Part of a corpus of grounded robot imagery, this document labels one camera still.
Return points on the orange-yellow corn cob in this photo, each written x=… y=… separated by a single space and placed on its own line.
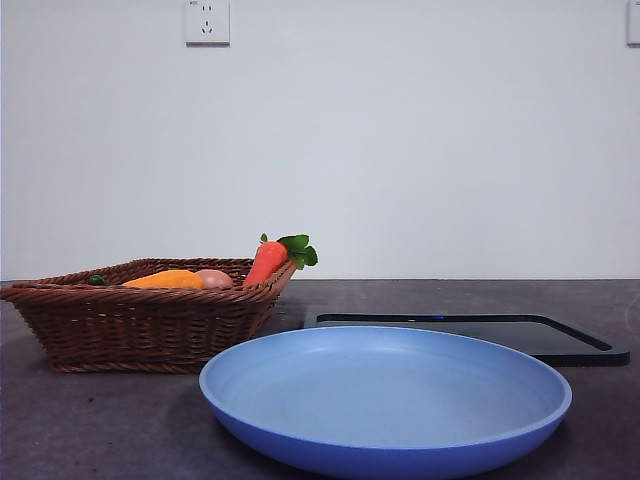
x=170 y=280

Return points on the blue round plate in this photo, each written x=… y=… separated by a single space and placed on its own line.
x=380 y=395

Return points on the brown wicker basket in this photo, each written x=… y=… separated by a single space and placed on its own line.
x=125 y=325

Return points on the orange carrot with green leaves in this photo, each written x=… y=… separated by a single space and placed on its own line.
x=267 y=260

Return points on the brown egg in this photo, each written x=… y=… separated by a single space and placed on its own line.
x=218 y=280

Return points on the small dark green vegetable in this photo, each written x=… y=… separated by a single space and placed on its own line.
x=98 y=280

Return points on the black flat tray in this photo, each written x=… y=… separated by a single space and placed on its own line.
x=565 y=345

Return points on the white wall socket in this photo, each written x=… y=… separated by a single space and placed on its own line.
x=207 y=22

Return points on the white wall plate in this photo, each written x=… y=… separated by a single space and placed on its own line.
x=634 y=22

